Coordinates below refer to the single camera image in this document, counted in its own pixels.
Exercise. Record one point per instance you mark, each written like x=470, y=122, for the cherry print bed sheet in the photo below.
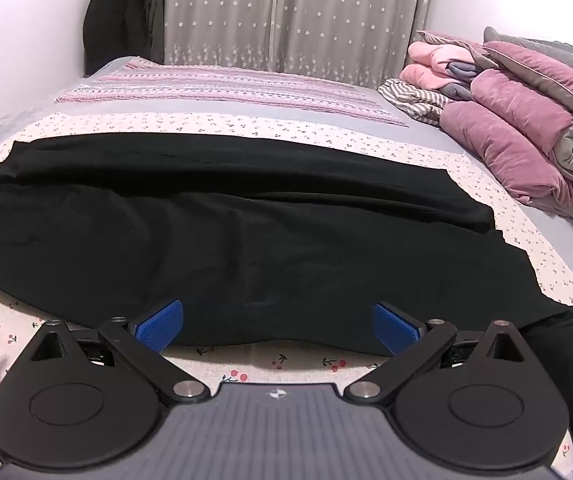
x=276, y=127

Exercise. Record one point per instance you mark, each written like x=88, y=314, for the grey pillow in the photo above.
x=566, y=52

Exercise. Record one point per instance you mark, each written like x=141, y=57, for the grey hanging jacket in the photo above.
x=152, y=15

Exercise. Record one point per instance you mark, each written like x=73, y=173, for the striped beige cloth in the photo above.
x=411, y=100

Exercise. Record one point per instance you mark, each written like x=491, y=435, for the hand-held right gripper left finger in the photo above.
x=161, y=322

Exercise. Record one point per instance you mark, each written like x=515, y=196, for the pink striped blanket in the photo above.
x=216, y=90

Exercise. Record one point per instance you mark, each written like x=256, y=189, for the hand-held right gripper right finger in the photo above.
x=394, y=327

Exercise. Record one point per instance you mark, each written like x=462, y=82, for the pink and grey quilt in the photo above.
x=506, y=125

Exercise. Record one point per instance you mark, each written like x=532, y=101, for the grey flower print curtain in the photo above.
x=291, y=10

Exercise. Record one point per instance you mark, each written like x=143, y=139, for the dark cloth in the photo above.
x=571, y=360

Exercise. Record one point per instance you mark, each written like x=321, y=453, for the folded grey-blue garment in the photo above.
x=459, y=74

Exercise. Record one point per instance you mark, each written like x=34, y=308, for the grey bed sheet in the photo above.
x=416, y=137

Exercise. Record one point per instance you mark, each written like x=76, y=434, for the black hanging coat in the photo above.
x=109, y=30

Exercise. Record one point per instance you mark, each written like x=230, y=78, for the folded pink jacket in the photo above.
x=446, y=62

